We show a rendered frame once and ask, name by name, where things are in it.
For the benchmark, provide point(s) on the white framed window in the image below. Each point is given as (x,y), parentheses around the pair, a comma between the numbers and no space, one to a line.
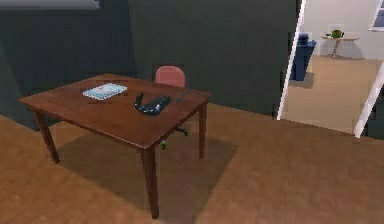
(378,16)

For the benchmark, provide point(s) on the small round wooden table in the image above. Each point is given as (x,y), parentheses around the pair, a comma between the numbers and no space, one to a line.
(337,41)

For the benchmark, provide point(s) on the blue armchair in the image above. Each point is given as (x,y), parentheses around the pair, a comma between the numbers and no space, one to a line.
(301,56)

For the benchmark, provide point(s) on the brown wooden table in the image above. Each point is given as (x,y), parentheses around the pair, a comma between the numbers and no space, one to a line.
(113,116)

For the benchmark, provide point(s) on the red office chair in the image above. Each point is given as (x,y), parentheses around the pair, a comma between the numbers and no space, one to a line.
(170,76)

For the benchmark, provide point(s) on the grey window blind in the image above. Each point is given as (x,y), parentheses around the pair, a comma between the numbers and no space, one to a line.
(50,4)

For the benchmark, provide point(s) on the black curved object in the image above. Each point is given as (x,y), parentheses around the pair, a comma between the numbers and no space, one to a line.
(151,105)

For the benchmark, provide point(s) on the green and red plant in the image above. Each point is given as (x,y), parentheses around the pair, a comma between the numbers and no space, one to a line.
(337,33)

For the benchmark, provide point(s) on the pale blue book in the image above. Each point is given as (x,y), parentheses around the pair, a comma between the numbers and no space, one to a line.
(105,90)

